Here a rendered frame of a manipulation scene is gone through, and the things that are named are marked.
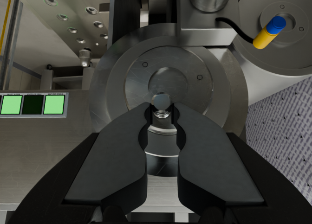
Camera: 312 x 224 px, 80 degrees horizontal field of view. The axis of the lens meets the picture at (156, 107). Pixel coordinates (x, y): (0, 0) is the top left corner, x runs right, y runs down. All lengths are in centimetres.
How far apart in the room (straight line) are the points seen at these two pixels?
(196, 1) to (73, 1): 30
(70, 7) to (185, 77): 34
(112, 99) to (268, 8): 18
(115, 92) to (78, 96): 40
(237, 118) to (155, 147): 8
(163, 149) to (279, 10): 18
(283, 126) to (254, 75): 14
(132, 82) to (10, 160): 52
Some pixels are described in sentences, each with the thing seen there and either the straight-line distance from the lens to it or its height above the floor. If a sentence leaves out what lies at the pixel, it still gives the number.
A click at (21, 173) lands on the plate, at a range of 62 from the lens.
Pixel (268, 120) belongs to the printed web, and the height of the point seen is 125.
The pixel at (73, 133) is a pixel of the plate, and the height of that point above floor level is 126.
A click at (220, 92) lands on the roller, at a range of 18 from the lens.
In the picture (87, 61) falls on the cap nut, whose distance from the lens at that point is 58.
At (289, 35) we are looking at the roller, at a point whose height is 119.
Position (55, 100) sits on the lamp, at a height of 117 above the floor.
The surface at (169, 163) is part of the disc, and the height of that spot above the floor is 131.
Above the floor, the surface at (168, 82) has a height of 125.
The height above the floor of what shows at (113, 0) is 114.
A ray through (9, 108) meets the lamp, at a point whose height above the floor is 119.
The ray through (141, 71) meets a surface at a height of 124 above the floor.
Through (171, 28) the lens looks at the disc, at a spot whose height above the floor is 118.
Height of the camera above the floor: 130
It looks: 12 degrees down
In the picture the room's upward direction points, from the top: 180 degrees counter-clockwise
